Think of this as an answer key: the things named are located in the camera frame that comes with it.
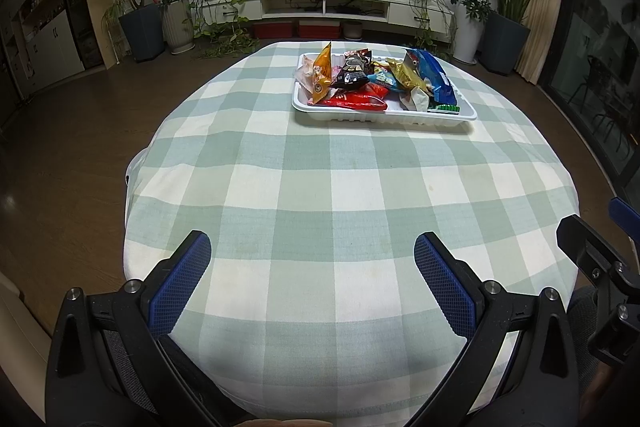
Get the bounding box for red storage box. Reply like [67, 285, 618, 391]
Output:
[299, 21, 341, 38]
[252, 23, 293, 40]

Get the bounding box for gold foil snack packet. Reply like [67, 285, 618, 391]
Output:
[387, 59, 426, 94]

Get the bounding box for pale candy bag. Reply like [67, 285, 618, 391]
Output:
[296, 57, 316, 95]

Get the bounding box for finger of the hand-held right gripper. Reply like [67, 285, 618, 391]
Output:
[556, 215, 628, 290]
[609, 197, 640, 229]

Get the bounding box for blue snack packet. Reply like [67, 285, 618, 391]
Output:
[404, 48, 458, 105]

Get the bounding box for red chocolate ball packet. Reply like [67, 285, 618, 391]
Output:
[320, 87, 390, 112]

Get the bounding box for orange snack packet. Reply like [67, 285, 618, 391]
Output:
[310, 42, 333, 105]

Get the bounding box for green checkered tablecloth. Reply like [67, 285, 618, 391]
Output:
[122, 39, 581, 427]

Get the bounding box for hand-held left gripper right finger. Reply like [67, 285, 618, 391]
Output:
[407, 232, 586, 427]

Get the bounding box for white wall cabinet shelving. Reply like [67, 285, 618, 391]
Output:
[0, 0, 86, 98]

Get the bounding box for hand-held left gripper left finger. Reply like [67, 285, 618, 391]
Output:
[45, 229, 221, 427]

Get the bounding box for white plastic tray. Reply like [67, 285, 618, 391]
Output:
[291, 53, 478, 126]

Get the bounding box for glass sliding door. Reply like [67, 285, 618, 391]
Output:
[537, 0, 640, 198]

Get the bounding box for white television console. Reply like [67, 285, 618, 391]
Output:
[192, 0, 456, 38]

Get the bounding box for black cookie packet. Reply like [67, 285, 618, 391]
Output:
[330, 49, 373, 90]

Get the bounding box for panda print snack packet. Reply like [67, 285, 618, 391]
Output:
[367, 62, 401, 94]

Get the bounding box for bushy plant in white pot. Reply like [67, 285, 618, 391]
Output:
[445, 0, 493, 64]

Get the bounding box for small plant in ribbed pot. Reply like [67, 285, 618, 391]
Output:
[160, 0, 196, 55]

